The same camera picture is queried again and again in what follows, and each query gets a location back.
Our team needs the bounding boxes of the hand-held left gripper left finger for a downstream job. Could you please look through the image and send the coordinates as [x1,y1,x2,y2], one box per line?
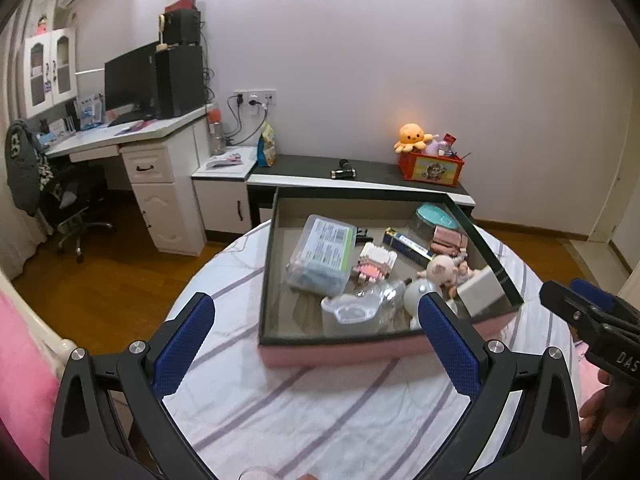
[48,291,221,480]

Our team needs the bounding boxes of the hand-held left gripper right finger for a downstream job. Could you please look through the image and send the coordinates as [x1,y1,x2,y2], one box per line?
[418,291,583,480]

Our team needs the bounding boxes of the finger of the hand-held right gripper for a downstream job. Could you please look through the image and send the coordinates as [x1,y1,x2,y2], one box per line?
[539,280,640,384]
[570,277,640,332]

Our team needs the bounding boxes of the small white box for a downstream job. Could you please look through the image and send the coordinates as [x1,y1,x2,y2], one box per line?
[456,266,518,319]

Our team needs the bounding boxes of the pink ribbed block toy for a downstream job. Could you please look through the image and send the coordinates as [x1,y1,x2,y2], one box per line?
[431,225,469,257]

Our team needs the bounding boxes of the pink white block toy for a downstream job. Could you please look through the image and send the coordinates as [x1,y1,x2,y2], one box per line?
[351,241,398,283]

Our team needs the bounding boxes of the dark blue gold tube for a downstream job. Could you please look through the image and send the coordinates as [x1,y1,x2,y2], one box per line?
[382,226,435,263]

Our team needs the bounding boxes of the pink storage box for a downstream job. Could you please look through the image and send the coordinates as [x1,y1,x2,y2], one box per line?
[257,186,525,368]

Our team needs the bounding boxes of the teal round case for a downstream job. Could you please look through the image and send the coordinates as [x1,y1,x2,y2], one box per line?
[415,202,460,229]

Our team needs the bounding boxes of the clear plastic swab case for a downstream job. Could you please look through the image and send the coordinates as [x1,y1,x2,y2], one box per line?
[285,214,358,297]

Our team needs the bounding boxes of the person's right hand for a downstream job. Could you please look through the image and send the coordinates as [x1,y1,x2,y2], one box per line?
[579,367,640,438]

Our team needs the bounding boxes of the white round figure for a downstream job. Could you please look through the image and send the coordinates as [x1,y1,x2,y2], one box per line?
[402,279,443,317]

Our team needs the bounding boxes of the pink pig doll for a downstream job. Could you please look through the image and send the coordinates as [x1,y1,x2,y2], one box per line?
[417,254,463,286]

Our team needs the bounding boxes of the small clear bottle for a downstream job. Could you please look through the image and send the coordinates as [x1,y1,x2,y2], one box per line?
[357,280,407,318]

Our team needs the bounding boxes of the white door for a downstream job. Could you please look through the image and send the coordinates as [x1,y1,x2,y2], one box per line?
[590,125,632,247]

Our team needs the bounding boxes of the clear plastic cup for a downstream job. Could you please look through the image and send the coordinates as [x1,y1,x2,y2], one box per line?
[320,292,383,329]

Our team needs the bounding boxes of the white desk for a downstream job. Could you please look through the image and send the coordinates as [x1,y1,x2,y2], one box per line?
[45,105,208,256]

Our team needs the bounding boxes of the white low cabinet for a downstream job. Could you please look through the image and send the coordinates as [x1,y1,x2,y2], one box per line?
[191,146,258,233]

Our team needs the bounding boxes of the pink blanket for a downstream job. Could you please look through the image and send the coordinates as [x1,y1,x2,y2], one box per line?
[0,290,63,480]

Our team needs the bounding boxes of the red toy box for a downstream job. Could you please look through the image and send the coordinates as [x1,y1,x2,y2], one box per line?
[398,152,467,188]

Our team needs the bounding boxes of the black-topped low bench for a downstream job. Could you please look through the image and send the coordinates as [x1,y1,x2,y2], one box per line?
[246,154,476,226]

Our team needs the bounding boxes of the papers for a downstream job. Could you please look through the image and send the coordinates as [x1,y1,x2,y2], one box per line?
[205,149,245,170]

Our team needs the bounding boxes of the orange octopus plush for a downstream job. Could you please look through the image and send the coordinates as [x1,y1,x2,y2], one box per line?
[393,123,439,155]

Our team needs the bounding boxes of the yellow blue snack bag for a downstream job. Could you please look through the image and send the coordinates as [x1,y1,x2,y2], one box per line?
[256,122,278,168]

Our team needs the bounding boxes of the red-capped water bottle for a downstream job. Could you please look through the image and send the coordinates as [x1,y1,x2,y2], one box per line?
[206,106,227,157]

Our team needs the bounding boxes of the black office chair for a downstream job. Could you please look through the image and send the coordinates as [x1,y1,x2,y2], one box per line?
[5,119,113,264]

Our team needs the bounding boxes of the blue white package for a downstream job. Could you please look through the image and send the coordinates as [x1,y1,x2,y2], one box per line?
[77,95,104,128]

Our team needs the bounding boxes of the black computer tower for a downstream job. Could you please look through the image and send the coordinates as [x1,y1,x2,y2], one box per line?
[155,45,207,119]

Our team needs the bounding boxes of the black monitor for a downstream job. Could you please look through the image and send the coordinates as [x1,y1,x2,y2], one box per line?
[104,41,160,113]

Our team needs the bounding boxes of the white board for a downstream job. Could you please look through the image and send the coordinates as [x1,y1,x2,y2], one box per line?
[75,69,106,98]

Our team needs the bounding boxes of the black speaker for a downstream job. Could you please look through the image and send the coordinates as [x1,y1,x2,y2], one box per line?
[162,8,202,46]

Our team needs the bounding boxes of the white bed frame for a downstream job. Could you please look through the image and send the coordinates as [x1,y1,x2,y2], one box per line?
[0,272,76,367]

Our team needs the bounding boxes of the black cable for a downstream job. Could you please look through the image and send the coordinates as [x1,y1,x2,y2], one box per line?
[227,94,268,146]

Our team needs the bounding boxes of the white wall power outlet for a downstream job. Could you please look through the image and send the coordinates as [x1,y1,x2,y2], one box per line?
[233,89,277,107]

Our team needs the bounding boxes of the white wall cabinet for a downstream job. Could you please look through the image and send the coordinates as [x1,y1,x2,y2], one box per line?
[19,27,78,120]

